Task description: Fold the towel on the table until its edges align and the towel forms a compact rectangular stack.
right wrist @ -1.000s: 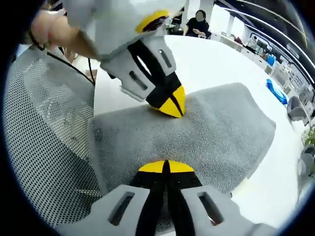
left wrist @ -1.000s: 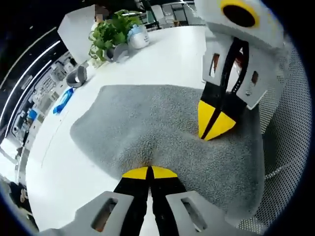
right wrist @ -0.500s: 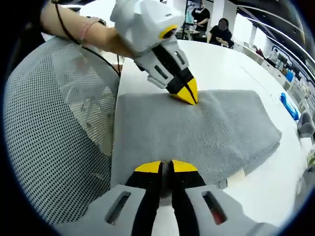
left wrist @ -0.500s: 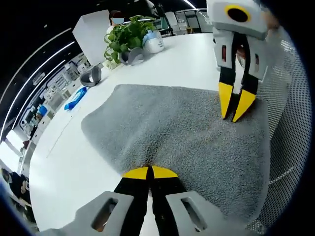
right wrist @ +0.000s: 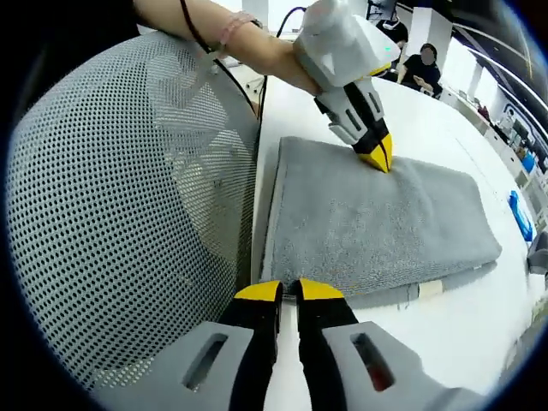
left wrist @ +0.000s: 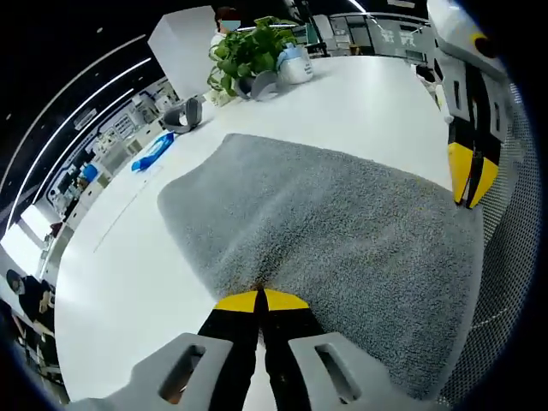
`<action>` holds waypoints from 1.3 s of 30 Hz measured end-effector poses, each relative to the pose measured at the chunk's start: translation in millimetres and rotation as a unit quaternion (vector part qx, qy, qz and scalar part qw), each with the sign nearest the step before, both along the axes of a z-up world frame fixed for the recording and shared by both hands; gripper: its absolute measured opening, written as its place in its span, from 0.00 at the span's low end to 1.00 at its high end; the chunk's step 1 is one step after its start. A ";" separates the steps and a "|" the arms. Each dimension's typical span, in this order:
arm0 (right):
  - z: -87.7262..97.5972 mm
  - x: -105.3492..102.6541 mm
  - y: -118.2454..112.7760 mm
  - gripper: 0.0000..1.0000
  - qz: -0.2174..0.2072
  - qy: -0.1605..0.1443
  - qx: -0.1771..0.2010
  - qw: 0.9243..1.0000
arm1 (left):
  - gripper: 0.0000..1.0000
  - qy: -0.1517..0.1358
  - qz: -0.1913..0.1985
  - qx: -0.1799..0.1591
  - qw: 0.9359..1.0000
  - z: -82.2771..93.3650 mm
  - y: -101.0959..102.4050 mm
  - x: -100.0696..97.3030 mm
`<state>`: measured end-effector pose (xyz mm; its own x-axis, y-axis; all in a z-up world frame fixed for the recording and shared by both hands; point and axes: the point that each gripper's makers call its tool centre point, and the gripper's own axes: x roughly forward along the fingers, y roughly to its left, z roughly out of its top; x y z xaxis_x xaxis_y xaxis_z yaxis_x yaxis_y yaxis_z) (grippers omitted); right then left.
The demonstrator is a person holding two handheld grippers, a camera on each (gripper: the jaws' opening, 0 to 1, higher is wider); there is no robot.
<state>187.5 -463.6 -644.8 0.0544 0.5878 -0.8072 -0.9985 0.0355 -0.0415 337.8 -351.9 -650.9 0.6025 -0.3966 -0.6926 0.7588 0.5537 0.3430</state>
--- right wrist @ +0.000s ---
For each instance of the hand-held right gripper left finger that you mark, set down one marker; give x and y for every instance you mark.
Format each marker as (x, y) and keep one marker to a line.
(214, 368)

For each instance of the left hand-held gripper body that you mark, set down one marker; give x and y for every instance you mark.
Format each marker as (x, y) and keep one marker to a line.
(342, 43)

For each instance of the grey towel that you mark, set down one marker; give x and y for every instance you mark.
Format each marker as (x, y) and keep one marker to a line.
(364, 222)

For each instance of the white cabinet row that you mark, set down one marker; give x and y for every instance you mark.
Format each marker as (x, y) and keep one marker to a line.
(492, 128)

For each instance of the blue wipes packet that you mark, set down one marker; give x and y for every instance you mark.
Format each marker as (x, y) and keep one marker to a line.
(520, 214)

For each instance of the blue storage bin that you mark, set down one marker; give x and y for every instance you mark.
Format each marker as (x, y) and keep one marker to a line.
(529, 162)

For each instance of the grey mesh office chair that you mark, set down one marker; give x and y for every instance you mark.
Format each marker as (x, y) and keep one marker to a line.
(107, 214)

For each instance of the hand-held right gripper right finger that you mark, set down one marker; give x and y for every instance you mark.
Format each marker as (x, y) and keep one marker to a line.
(364, 372)

